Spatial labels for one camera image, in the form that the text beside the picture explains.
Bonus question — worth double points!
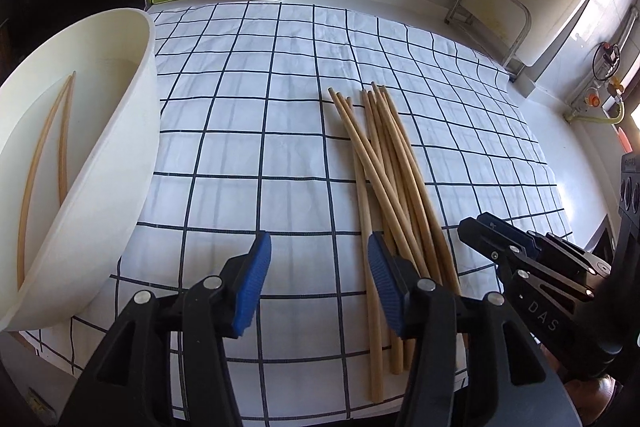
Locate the white cutting board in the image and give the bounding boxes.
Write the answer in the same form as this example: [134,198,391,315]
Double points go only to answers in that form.
[517,0,613,62]

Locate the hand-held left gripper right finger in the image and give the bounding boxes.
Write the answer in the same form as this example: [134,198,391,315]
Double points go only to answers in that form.
[367,232,583,427]

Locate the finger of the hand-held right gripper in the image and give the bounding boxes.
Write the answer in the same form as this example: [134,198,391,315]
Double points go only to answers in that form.
[477,212,612,289]
[457,217,596,358]

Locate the metal wire rack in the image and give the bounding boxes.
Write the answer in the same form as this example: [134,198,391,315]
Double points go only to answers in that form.
[445,0,532,70]

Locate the pile of wooden chopsticks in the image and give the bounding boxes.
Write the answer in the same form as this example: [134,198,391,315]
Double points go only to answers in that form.
[327,82,468,404]

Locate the long wooden chopstick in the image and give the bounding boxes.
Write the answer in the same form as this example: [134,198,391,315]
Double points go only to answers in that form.
[16,74,75,292]
[57,72,77,208]

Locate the gas valve with red knob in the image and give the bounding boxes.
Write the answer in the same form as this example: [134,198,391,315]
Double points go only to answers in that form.
[585,42,626,108]

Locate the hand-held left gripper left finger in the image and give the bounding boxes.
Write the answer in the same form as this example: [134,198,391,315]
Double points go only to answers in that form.
[59,231,272,427]

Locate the white checkered cloth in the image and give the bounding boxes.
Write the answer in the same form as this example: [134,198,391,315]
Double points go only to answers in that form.
[37,2,573,427]

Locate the person's right hand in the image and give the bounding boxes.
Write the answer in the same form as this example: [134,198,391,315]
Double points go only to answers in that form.
[565,374,626,427]

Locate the cream plastic basin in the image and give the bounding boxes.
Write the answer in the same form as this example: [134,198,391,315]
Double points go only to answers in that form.
[0,7,161,333]

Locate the yellow gas hose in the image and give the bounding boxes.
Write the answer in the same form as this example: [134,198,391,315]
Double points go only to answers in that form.
[565,99,628,125]

